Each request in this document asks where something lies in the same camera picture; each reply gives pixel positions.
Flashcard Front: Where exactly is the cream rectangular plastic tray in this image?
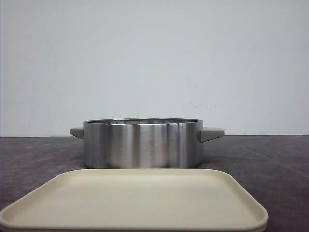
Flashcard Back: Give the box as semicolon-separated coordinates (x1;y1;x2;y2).
0;169;269;232

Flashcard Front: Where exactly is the stainless steel steamer pot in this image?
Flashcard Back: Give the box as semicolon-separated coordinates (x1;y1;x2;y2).
70;118;225;168

